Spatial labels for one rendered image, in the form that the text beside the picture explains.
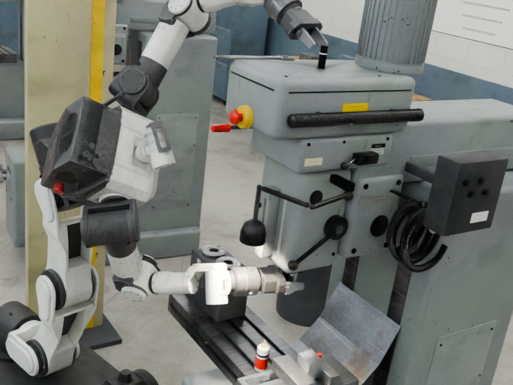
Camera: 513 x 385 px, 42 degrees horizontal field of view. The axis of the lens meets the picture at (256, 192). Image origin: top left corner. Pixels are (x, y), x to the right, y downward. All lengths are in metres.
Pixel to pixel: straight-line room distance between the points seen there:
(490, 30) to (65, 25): 4.48
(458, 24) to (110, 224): 5.62
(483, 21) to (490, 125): 4.65
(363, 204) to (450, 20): 5.30
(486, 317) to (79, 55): 2.17
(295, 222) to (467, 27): 5.31
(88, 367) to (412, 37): 1.73
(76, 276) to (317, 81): 1.09
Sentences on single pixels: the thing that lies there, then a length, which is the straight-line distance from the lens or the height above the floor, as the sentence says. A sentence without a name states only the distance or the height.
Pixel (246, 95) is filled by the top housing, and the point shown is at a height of 1.81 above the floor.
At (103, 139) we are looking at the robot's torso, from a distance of 1.89.
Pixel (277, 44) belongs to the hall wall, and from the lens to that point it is 9.39.
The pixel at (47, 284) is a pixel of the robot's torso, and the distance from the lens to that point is 2.34.
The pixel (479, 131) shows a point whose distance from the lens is 2.24.
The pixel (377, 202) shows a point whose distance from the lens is 2.00.
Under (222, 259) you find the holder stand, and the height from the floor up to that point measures 1.12.
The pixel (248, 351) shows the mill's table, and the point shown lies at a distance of 2.30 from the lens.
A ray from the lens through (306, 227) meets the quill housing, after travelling 1.89.
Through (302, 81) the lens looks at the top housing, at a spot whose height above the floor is 1.88.
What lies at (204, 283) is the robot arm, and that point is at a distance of 2.03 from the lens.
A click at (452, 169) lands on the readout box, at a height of 1.70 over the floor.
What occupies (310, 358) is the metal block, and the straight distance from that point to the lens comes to 2.06.
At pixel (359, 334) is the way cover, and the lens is 2.37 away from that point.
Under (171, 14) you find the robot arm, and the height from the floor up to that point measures 1.96.
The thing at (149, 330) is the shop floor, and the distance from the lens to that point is 4.04.
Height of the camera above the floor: 2.20
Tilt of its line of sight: 21 degrees down
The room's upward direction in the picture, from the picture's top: 7 degrees clockwise
